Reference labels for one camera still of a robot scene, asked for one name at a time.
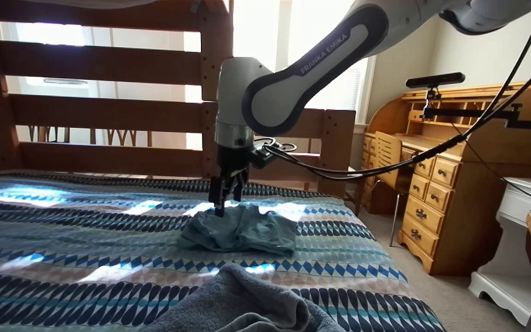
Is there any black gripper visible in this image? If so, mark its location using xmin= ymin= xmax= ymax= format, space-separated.
xmin=207 ymin=142 xmax=260 ymax=218

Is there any blue grey cloth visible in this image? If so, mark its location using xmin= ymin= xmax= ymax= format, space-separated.
xmin=177 ymin=201 xmax=301 ymax=259

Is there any grey fuzzy blanket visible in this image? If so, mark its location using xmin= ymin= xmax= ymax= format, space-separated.
xmin=144 ymin=262 xmax=347 ymax=332

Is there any bright window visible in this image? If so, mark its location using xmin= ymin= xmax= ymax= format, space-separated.
xmin=231 ymin=0 xmax=376 ymax=117

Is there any blue patterned bedspread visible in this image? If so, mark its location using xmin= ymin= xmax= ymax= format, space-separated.
xmin=0 ymin=170 xmax=448 ymax=332

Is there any wooden roll-top desk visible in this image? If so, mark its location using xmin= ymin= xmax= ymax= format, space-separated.
xmin=362 ymin=80 xmax=531 ymax=277

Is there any white side table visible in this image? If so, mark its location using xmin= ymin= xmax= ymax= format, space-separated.
xmin=467 ymin=176 xmax=531 ymax=329

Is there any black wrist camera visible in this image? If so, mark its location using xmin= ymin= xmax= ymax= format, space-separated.
xmin=251 ymin=135 xmax=299 ymax=172

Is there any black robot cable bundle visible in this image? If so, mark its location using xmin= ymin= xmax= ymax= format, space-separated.
xmin=264 ymin=0 xmax=531 ymax=183

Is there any wooden bunk bed frame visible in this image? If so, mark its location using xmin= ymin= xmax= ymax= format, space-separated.
xmin=0 ymin=0 xmax=358 ymax=200

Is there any black stereo camera bar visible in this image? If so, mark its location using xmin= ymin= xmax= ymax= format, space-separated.
xmin=404 ymin=71 xmax=467 ymax=91

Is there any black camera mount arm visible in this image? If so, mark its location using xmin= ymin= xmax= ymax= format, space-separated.
xmin=421 ymin=87 xmax=531 ymax=133

